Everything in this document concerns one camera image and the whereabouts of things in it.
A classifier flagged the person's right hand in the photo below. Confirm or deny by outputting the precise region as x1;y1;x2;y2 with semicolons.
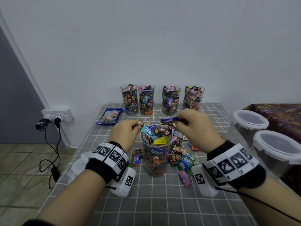
176;109;225;153

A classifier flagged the person's left hand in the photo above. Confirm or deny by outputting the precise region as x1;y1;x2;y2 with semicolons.
109;120;143;153

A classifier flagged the pile of colourful candies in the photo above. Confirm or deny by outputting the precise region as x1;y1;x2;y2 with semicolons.
128;134;200;187

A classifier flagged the small transparent plastic jar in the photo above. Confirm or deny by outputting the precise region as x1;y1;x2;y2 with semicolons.
162;84;181;115
182;84;205;111
120;84;139;115

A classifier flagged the tall transparent plastic jar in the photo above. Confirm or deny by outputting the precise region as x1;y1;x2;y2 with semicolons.
138;84;155;116

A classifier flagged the person's right forearm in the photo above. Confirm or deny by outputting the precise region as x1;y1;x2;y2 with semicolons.
240;176;301;226

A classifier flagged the person's left forearm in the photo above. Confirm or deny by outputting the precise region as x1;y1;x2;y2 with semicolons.
40;169;106;226

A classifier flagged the blue snack packet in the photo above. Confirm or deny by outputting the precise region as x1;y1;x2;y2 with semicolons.
95;108;125;126

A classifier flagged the black marker-tagged left wristband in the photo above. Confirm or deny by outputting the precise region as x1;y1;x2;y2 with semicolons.
86;142;130;183

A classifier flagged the black marker-tagged wristband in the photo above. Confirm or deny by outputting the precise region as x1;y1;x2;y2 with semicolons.
203;140;266;189
86;142;130;183

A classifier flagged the black marker-tagged right wristband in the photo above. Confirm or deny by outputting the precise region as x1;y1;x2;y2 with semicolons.
203;140;266;189

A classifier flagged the dark patterned cloth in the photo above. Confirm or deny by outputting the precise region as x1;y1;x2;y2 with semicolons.
245;103;301;144

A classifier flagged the black power plug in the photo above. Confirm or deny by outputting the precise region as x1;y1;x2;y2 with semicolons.
35;118;63;131

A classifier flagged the grey door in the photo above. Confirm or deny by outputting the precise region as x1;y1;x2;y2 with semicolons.
0;26;48;144

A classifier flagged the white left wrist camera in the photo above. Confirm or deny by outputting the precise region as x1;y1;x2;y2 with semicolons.
110;166;136;197

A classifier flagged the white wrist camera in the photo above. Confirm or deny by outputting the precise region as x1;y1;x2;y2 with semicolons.
192;163;219;197
110;166;136;197

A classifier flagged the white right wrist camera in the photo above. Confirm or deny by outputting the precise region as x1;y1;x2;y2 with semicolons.
192;163;219;197

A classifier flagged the white wall socket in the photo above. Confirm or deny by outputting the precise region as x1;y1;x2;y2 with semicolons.
41;108;74;122

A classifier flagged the black power cable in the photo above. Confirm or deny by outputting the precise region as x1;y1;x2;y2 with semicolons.
39;125;62;189

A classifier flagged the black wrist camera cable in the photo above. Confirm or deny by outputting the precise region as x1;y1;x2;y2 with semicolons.
214;186;301;223

